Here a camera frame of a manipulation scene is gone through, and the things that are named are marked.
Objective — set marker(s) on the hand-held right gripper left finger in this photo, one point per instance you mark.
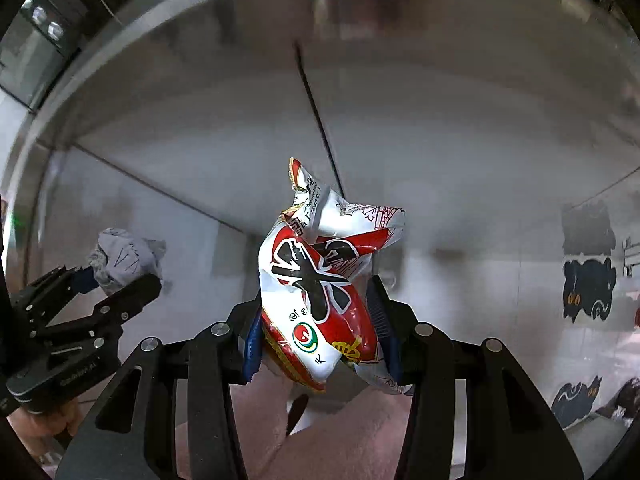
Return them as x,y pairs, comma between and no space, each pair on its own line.
251,350

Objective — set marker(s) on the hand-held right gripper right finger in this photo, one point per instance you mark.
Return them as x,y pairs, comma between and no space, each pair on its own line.
384,322

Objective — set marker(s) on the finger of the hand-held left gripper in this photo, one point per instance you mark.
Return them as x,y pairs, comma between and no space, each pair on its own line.
135,295
75,280

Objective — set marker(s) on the grey paper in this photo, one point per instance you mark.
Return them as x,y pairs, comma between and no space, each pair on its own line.
120,255

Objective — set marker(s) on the red and white snack packet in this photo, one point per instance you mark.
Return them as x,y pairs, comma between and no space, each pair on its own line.
320,285

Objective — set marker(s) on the person's left hand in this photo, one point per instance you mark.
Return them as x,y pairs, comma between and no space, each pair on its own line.
35,430

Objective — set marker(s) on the pink fleece trousers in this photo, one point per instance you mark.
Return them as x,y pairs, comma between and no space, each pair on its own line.
350,440

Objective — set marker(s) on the black appliance with knobs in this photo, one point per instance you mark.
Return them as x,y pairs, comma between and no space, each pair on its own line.
40,45

